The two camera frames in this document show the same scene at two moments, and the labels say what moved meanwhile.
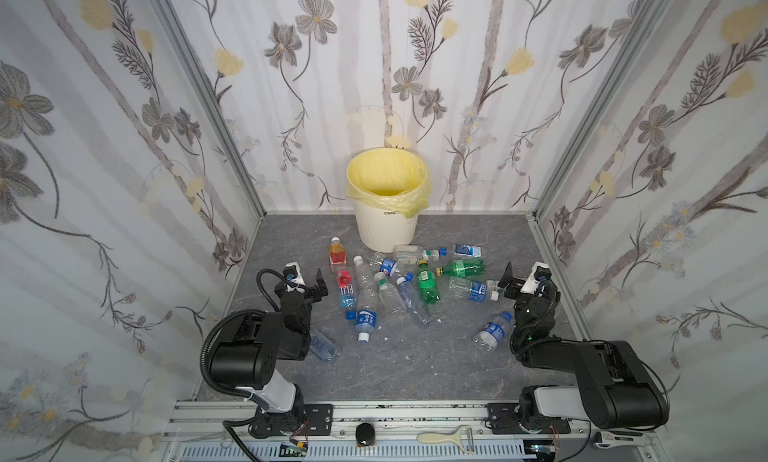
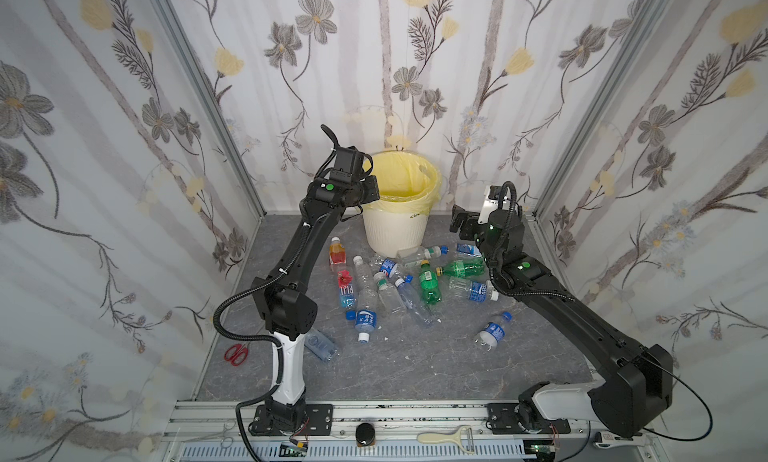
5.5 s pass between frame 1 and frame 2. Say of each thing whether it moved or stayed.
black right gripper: moved
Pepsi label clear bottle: stayed
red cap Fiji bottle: stayed
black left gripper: moved
